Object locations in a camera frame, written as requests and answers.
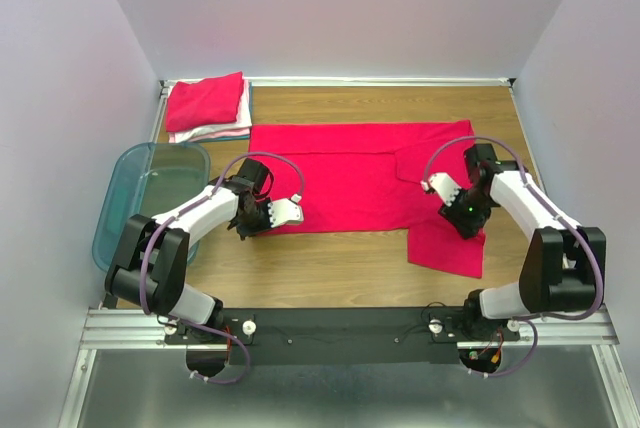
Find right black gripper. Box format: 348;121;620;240
437;187;494;241

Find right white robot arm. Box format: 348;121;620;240
422;142;606;340

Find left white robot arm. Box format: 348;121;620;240
105;159;274;343

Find folded pink t-shirt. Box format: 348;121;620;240
168;129;250;143

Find folded white t-shirt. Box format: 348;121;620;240
168;78;253;144

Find teal plastic bin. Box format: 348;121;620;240
92;142;210;272

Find metal lower shelf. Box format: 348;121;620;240
61;346;639;427

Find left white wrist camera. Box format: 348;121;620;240
267;198;304;228

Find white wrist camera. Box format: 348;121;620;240
267;198;304;228
421;172;462;206

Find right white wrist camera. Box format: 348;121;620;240
421;172;462;206

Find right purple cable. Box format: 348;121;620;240
422;135;606;322

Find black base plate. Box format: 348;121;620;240
165;304;520;367

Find aluminium frame rail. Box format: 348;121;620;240
80;309;619;350

